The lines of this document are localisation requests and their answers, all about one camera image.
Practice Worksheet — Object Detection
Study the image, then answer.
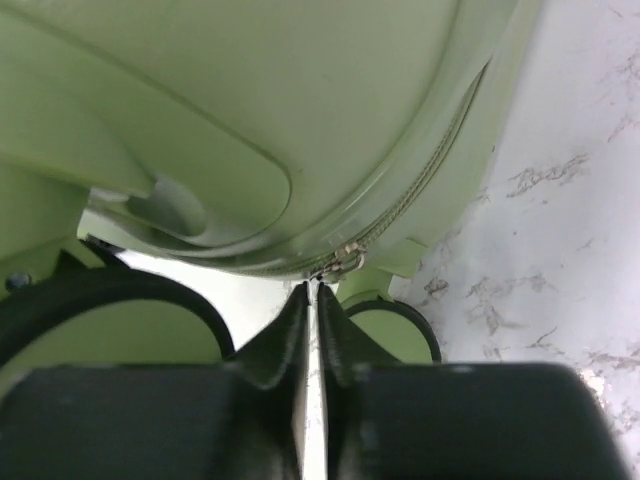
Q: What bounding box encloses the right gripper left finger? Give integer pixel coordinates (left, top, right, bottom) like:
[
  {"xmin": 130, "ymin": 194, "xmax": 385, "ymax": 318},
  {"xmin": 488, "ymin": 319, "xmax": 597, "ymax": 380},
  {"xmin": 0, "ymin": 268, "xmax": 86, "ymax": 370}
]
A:
[{"xmin": 1, "ymin": 284, "xmax": 309, "ymax": 479}]

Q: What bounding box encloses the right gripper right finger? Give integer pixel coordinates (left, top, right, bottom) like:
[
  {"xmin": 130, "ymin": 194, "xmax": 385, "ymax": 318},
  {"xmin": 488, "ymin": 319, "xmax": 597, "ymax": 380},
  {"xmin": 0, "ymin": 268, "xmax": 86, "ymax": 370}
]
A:
[{"xmin": 317, "ymin": 285, "xmax": 631, "ymax": 479}]

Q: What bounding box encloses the green suitcase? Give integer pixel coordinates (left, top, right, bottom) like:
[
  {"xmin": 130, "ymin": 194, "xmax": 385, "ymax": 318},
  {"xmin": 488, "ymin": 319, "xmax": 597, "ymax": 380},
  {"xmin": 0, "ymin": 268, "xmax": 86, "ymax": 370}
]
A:
[{"xmin": 1, "ymin": 1, "xmax": 541, "ymax": 296}]

